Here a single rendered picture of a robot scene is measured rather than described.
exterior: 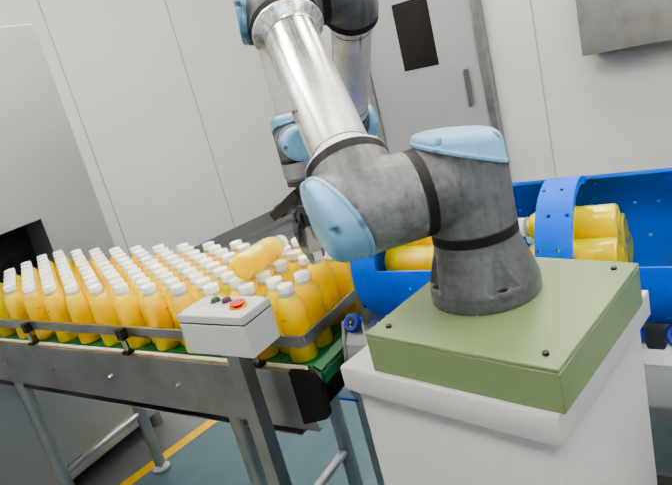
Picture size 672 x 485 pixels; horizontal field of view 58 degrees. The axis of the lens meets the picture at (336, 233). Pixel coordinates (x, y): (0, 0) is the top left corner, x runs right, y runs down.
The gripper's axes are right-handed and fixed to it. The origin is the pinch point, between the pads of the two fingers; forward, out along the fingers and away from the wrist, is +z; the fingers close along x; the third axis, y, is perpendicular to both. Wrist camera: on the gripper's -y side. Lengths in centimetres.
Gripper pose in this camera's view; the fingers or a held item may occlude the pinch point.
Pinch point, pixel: (314, 255)
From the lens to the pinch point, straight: 151.5
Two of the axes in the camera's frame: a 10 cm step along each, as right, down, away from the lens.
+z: 2.4, 9.3, 2.7
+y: 8.3, -0.5, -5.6
